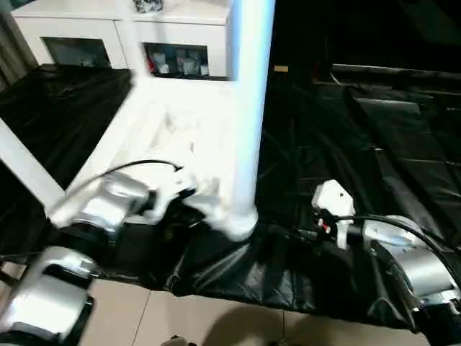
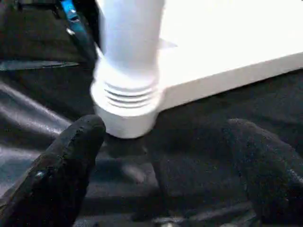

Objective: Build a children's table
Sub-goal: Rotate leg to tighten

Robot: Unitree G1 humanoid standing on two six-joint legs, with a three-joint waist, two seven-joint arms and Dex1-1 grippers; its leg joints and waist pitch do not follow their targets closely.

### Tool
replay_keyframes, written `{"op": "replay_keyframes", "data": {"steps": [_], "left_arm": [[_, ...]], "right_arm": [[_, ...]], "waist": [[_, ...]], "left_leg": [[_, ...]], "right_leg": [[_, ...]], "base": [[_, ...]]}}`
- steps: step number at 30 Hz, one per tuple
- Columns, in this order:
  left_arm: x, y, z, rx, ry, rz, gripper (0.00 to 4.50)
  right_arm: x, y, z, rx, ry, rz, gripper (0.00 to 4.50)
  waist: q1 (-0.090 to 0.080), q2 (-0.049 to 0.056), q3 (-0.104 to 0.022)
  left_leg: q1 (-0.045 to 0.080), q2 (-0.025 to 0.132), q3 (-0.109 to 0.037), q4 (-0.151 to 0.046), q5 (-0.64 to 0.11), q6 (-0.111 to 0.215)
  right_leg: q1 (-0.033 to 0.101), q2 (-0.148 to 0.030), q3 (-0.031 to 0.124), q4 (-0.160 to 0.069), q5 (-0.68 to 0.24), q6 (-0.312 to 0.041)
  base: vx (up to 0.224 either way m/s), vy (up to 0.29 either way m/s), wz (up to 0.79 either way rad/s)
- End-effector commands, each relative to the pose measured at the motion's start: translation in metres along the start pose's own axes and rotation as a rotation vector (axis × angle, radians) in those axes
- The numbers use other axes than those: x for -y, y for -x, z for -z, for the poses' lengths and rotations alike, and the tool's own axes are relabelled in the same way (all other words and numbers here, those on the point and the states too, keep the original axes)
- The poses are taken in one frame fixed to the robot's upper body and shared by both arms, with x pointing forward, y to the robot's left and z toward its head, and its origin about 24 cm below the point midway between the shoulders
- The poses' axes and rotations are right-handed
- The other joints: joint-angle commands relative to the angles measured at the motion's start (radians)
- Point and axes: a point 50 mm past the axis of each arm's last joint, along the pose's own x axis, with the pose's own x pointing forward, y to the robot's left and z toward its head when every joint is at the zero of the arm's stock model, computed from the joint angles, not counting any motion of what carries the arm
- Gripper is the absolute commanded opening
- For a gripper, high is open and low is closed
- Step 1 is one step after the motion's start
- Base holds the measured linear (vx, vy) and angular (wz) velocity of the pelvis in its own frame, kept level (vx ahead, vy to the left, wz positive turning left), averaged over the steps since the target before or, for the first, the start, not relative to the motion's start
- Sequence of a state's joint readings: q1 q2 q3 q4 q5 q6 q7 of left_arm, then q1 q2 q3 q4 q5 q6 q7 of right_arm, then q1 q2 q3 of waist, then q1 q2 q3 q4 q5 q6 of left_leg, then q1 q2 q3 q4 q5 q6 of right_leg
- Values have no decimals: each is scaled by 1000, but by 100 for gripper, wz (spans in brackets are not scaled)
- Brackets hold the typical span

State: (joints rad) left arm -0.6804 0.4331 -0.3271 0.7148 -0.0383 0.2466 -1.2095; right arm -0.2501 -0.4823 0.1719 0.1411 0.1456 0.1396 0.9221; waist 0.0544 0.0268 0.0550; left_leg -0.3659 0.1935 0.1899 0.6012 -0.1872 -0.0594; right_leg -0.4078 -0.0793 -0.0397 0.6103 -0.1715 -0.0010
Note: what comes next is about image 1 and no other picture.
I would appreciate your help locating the silver left leg black foot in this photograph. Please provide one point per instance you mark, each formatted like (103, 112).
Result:
(176, 342)

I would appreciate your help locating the black tv cabinet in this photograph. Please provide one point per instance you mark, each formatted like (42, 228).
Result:
(360, 32)

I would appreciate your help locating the toy figures behind cabinet glass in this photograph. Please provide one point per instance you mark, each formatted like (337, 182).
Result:
(176, 61)

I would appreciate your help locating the black work mat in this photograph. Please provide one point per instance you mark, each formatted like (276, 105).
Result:
(360, 180)

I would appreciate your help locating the white plastic table top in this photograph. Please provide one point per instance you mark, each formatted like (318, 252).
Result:
(166, 144)

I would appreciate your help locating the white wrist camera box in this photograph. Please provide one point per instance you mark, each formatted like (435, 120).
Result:
(333, 198)
(176, 189)

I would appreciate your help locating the white cabinet with glass doors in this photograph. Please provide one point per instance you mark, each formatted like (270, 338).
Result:
(86, 29)

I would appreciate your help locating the grey plush toy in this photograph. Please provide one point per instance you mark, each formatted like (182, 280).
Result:
(148, 4)

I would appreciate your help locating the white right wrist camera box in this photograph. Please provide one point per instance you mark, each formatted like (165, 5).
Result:
(333, 198)

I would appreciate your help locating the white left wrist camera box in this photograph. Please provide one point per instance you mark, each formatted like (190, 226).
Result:
(176, 189)

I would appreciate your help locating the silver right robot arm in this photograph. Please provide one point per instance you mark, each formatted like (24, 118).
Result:
(410, 259)

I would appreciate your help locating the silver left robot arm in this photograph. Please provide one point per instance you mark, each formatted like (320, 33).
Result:
(79, 245)

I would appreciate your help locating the white plastic table leg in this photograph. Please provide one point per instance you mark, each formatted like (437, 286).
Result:
(248, 94)
(25, 169)
(122, 29)

